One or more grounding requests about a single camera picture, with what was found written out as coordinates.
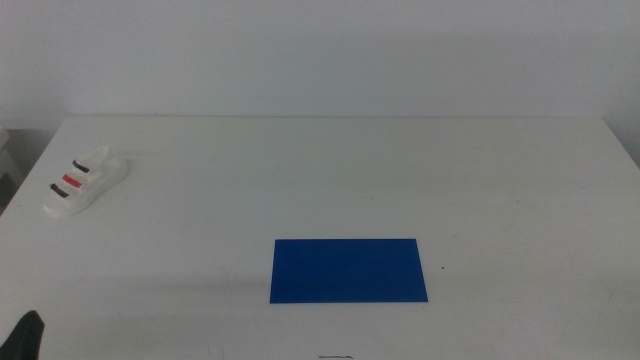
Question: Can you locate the white shoe with strap stripes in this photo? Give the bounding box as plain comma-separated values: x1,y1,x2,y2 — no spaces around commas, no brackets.
42,145,130,219

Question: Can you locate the blue rectangular mat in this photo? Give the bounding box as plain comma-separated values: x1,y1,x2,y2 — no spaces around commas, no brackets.
269,238,429,304

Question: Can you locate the grey background box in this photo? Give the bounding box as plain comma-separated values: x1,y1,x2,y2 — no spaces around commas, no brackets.
0,127,12,201

